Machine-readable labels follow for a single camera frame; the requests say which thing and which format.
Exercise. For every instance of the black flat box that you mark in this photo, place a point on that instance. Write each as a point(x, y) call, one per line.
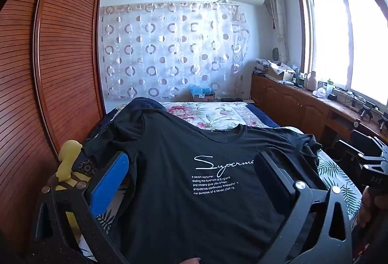
point(232, 99)

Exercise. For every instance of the small black box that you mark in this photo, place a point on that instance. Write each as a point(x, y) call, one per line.
point(332, 97)

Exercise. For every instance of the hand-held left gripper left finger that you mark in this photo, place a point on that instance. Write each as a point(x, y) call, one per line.
point(110, 182)

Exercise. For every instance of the silver round knob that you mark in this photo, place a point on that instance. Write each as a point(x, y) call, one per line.
point(357, 124)

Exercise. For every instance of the palm-leaf printed bedsheet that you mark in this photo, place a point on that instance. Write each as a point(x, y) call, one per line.
point(339, 182)

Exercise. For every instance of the person's right hand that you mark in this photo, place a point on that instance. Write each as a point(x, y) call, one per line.
point(366, 209)

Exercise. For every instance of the navy folded garment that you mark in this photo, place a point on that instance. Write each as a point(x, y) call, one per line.
point(142, 104)

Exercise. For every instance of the small cardboard box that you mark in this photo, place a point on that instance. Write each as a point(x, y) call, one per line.
point(204, 97)

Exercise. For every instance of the sheer circle-patterned curtain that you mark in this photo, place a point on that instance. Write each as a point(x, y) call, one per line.
point(169, 52)

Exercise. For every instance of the green-capped bottle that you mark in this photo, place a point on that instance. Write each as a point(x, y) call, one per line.
point(329, 87)

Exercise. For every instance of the wooden louvered wardrobe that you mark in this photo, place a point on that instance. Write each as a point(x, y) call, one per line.
point(60, 70)

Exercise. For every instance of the tied patterned window drape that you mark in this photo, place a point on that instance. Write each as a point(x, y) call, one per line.
point(277, 18)

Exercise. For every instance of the grey oval ornament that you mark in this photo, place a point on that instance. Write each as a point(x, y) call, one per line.
point(275, 54)

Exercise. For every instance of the blue plastic bag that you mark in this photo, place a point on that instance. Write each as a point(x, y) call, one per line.
point(200, 90)

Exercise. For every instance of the brown patterned folded garment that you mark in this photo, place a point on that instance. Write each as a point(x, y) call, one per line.
point(88, 165)

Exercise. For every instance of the blue bottle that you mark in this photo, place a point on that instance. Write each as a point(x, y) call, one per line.
point(297, 76)

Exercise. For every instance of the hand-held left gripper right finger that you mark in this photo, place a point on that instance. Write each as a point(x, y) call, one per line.
point(272, 180)

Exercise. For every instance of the black printed t-shirt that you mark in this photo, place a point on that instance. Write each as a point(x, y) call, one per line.
point(182, 145)

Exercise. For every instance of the navy bed blanket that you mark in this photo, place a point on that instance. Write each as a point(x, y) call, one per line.
point(266, 118)

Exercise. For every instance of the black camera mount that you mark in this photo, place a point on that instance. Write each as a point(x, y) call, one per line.
point(384, 123)
point(368, 109)

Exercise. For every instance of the floral quilt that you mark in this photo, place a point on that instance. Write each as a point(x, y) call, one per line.
point(212, 114)

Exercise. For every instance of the open cardboard box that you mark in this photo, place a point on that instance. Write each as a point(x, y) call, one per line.
point(280, 74)

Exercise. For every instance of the wooden-framed window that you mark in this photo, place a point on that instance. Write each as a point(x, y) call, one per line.
point(348, 39)

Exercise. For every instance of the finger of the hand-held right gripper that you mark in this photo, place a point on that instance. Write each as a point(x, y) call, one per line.
point(366, 139)
point(345, 150)

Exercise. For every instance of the pink plastic bag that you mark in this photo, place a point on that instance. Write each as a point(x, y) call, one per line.
point(319, 92)

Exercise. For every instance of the stack of printed packets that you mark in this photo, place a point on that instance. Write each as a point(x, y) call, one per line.
point(260, 67)

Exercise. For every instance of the wooden cabinet counter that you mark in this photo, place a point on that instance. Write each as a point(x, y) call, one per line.
point(291, 103)

